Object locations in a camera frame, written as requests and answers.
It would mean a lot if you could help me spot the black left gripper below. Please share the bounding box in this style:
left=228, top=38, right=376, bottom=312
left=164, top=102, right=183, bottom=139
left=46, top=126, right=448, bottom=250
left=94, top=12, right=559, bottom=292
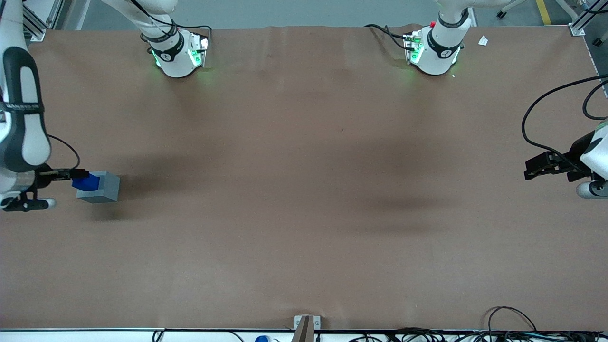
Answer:
left=524, top=132, right=594, bottom=182

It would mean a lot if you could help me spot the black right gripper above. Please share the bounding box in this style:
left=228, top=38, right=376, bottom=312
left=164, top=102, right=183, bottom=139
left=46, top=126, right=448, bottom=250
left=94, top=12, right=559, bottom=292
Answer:
left=36, top=164, right=90, bottom=188

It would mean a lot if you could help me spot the blue plastic part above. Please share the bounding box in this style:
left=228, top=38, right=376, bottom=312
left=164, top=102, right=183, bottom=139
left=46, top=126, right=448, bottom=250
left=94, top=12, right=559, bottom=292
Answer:
left=71, top=173, right=101, bottom=192

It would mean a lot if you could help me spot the gray square base block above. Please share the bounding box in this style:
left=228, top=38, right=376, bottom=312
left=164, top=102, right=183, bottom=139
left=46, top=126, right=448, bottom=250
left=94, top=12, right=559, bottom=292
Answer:
left=76, top=171, right=121, bottom=204

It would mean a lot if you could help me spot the chair leg with caster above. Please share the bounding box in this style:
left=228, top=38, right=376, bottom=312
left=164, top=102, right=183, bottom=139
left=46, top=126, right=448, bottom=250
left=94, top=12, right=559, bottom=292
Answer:
left=496, top=0, right=529, bottom=20

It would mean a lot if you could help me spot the paper table cover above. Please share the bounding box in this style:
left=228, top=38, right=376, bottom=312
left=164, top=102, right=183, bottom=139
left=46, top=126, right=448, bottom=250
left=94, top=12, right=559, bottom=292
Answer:
left=0, top=24, right=608, bottom=332

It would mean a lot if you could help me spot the black right arm wrist cable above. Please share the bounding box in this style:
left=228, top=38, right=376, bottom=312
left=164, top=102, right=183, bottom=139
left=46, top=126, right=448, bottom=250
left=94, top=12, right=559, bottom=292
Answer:
left=47, top=134, right=81, bottom=171

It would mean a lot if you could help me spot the long black looped arm cable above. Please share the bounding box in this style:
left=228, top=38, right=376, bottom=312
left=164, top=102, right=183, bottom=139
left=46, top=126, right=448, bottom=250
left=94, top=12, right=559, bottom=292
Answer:
left=522, top=75, right=608, bottom=164

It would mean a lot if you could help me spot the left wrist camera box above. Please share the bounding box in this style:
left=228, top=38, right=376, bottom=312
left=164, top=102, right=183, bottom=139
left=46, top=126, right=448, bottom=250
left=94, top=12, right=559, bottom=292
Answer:
left=576, top=180, right=608, bottom=200

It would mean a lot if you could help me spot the short black curved arm cable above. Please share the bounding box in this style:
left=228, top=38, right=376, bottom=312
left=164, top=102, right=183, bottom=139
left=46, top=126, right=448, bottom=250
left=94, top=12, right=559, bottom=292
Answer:
left=583, top=80, right=608, bottom=120

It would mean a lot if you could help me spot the aluminium frame post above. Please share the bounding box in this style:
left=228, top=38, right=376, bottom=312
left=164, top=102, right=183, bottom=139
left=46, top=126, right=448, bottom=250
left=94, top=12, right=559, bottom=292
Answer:
left=569, top=0, right=608, bottom=37
left=21, top=0, right=65, bottom=41

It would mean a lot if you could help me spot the black looped floor cable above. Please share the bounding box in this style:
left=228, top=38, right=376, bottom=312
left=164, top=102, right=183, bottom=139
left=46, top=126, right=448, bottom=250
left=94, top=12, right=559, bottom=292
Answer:
left=486, top=306, right=538, bottom=333

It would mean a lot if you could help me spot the black right base cable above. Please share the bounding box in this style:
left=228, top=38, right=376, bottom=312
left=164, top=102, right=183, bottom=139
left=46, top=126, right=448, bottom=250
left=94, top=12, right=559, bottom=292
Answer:
left=131, top=0, right=213, bottom=46

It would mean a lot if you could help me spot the black base cable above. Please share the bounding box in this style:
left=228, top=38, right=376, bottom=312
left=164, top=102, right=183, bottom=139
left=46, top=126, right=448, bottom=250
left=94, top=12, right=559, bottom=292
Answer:
left=364, top=24, right=410, bottom=51
left=131, top=0, right=213, bottom=46

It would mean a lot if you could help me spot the black cable bundle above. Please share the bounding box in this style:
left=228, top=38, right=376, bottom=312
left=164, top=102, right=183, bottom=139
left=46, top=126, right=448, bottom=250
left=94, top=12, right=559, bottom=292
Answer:
left=347, top=327, right=608, bottom=342

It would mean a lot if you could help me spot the black left base cable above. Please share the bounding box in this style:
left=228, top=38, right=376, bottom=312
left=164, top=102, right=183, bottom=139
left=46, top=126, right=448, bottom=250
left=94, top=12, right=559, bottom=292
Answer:
left=364, top=24, right=410, bottom=51

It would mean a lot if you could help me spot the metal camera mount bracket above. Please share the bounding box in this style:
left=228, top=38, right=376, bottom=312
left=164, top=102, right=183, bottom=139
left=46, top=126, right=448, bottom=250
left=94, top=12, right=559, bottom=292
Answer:
left=294, top=314, right=322, bottom=342

